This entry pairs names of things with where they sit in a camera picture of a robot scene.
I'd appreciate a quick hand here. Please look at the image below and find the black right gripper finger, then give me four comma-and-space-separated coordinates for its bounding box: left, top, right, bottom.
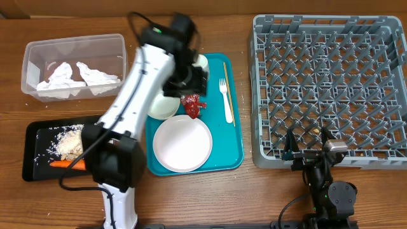
321, 127, 335, 149
284, 128, 299, 153

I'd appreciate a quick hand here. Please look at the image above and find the red snack wrapper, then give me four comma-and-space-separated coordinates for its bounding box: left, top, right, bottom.
180, 94, 207, 119

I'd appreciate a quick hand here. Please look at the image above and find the cream bowl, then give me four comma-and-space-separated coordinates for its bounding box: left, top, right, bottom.
148, 89, 180, 120

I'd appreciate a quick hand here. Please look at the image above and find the white napkin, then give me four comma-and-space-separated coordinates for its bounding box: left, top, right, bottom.
36, 62, 121, 99

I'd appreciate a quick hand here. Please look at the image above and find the orange carrot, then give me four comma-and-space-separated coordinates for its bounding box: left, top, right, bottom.
50, 160, 86, 170

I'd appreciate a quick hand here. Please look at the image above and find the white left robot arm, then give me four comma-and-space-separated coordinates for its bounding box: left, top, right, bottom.
78, 25, 208, 228

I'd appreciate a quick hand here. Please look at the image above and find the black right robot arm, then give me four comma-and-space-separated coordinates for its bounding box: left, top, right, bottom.
277, 127, 358, 229

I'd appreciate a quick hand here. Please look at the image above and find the grey dishwasher rack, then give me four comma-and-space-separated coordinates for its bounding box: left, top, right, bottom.
248, 15, 406, 169

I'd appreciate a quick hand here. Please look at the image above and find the white cup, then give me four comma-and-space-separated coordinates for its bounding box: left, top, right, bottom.
193, 54, 210, 73

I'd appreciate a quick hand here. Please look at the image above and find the white plastic fork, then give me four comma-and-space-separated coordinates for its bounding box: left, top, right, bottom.
219, 78, 233, 123

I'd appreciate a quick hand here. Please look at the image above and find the wooden chopstick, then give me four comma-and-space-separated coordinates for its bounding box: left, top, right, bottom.
223, 62, 236, 127

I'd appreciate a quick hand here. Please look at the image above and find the teal serving tray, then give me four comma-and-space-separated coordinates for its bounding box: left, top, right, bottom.
144, 53, 245, 177

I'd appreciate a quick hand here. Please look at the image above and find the white plate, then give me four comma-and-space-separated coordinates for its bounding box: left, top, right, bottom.
153, 114, 213, 173

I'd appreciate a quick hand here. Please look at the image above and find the clear plastic bin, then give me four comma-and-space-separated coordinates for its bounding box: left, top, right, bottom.
21, 34, 127, 102

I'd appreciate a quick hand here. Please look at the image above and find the black tray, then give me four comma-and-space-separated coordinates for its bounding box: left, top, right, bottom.
22, 115, 99, 182

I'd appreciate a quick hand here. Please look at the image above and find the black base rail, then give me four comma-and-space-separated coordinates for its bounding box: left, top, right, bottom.
136, 221, 359, 229

